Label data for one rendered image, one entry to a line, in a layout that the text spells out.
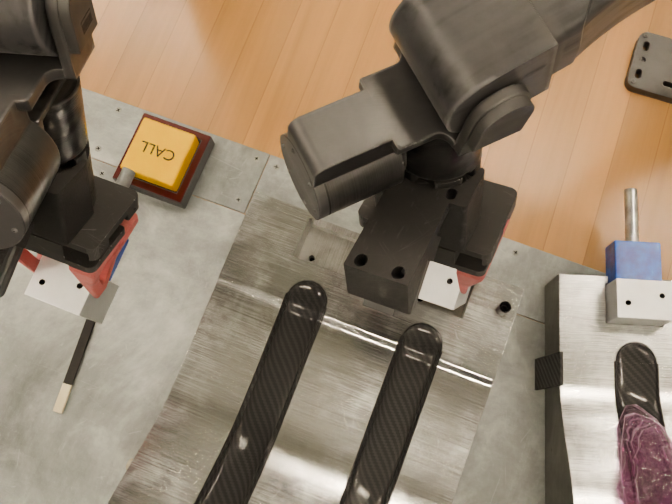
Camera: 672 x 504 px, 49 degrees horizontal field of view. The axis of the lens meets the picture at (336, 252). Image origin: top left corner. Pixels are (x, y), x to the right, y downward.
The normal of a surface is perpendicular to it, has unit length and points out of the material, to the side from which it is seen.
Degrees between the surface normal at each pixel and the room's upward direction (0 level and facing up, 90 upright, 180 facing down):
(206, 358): 3
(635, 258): 0
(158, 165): 0
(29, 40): 73
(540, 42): 10
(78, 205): 91
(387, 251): 21
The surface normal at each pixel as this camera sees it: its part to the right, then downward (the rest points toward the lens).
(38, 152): 0.92, -0.18
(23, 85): 0.02, -0.66
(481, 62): -0.24, -0.14
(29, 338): -0.03, -0.25
